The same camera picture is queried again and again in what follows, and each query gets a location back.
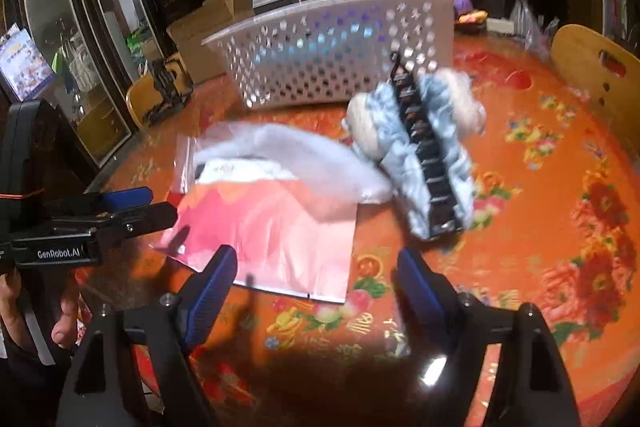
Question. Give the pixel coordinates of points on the wooden chair left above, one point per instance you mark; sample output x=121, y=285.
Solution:
x=144, y=103

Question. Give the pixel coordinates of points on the fluffy socks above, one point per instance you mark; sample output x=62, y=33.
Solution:
x=412, y=125

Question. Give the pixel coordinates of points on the person's left hand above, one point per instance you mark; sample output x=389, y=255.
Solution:
x=62, y=305

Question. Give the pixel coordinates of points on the red item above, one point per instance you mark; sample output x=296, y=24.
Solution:
x=289, y=239

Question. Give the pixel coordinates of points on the white perforated plastic basket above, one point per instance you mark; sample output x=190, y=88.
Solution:
x=325, y=51

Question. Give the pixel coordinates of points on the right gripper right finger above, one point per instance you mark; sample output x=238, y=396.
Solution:
x=532, y=386

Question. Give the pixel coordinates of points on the small cardboard box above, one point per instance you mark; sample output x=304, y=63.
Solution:
x=189, y=32

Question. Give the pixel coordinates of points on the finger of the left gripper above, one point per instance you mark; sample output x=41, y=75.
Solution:
x=112, y=228
x=127, y=199

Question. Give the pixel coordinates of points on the wooden chair right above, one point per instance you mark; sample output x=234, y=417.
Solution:
x=607, y=73

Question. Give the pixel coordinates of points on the purple plastic scoop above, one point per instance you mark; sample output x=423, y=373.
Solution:
x=462, y=7

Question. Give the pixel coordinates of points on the wooden chair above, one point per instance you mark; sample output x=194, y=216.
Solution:
x=607, y=73
x=144, y=103

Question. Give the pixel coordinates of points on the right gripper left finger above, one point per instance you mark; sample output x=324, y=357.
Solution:
x=103, y=386

